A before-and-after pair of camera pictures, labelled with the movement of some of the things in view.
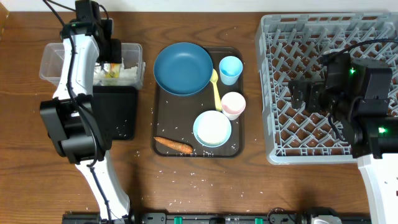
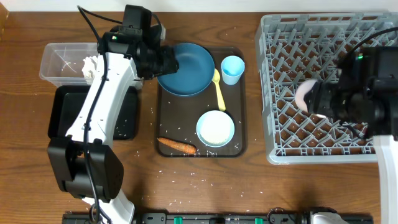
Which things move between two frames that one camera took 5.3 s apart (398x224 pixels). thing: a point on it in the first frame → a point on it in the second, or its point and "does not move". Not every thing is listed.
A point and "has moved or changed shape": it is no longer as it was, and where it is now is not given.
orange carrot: (178, 146) does not move
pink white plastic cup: (232, 105) has moved or changed shape
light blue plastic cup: (230, 70) does not move
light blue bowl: (212, 129) does not move
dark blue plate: (183, 69) does not move
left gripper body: (111, 54) → (170, 64)
